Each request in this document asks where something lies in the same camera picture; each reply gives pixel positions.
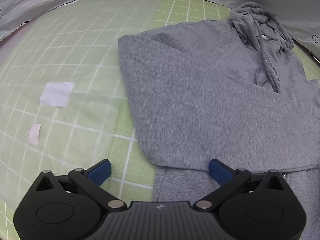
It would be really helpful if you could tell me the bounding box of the grey zip hoodie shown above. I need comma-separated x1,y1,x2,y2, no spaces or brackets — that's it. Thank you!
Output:
118,2,319,239

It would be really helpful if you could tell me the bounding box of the large white tape piece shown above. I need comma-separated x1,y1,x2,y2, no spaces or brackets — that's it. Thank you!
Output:
40,82,75,108

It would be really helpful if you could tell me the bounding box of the small white tape piece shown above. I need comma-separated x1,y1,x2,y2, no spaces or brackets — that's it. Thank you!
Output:
27,124,41,145

